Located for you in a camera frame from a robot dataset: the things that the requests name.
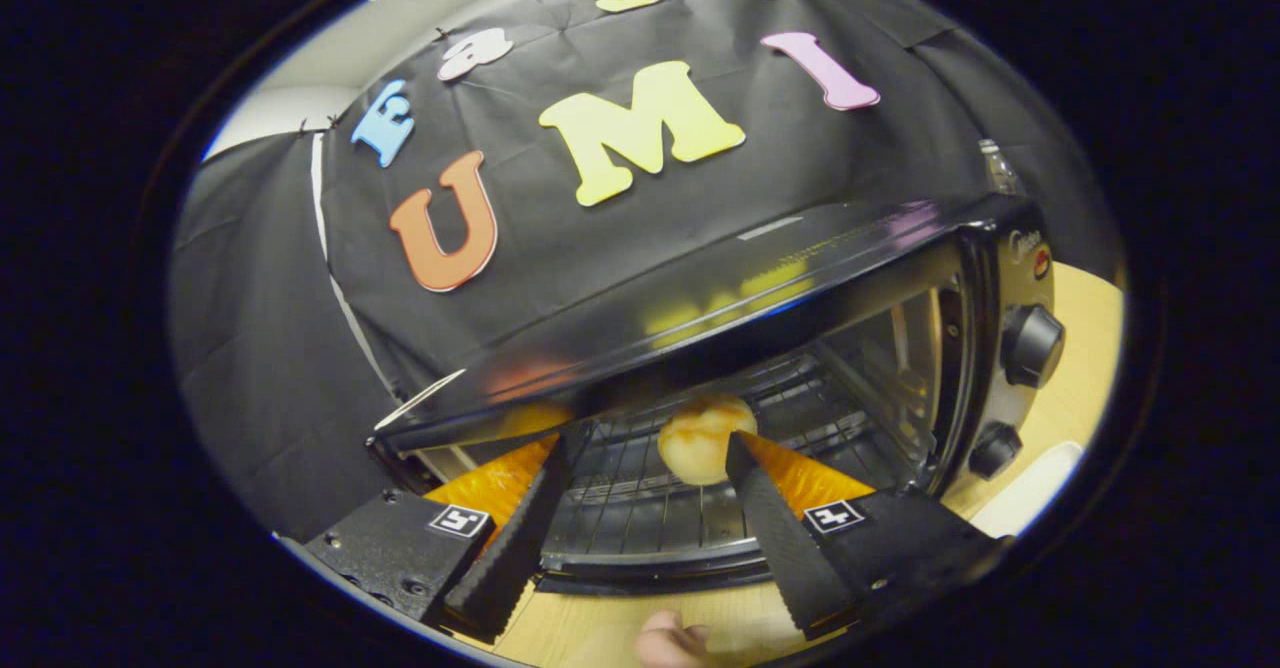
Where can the black electric oven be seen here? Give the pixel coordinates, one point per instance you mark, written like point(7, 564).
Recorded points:
point(700, 293)

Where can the round bread bun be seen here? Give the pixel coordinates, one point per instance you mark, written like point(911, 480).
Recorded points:
point(695, 443)

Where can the metal oven rack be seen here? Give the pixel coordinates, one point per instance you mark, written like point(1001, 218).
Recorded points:
point(640, 508)

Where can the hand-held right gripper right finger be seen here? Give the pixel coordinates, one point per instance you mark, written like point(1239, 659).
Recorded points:
point(790, 558)

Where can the white square plate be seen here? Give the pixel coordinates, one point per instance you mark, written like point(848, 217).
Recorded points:
point(1030, 493)

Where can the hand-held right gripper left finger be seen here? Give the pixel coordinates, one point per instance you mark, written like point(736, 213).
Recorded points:
point(510, 558)

